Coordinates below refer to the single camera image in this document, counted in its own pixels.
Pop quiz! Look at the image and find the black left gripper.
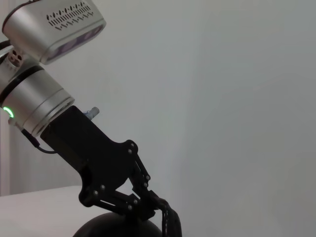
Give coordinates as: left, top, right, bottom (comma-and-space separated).
39, 105, 161, 220

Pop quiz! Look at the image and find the black round teapot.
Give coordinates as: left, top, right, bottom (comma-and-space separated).
72, 197, 183, 237

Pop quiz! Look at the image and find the metal plug on left gripper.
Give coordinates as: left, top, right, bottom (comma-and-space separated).
83, 106, 100, 120

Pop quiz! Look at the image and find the thin cable at left gripper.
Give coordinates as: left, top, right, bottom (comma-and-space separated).
21, 127, 58, 155

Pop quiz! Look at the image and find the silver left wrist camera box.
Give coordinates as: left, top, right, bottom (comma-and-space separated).
1, 0, 107, 66

